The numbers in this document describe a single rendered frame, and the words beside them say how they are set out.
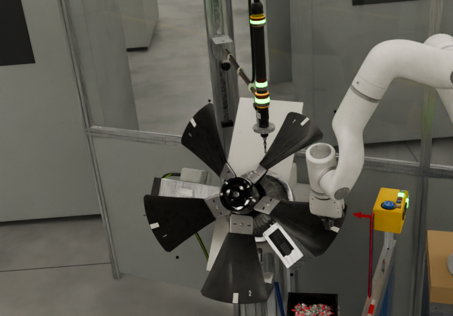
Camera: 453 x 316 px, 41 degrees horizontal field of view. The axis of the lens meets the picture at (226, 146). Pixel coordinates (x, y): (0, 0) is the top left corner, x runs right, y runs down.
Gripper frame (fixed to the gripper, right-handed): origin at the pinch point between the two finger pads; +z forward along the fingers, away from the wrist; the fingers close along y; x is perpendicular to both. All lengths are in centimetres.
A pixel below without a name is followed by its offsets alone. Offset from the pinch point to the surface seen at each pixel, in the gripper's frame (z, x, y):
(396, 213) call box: 17.3, -22.6, -17.5
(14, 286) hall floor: 128, -13, 206
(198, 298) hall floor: 135, -37, 94
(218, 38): -21, -67, 60
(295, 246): 14.6, 0.8, 12.2
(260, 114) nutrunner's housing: -31.2, -13.4, 22.5
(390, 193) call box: 20.7, -34.5, -13.4
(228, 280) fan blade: 13.2, 20.2, 29.4
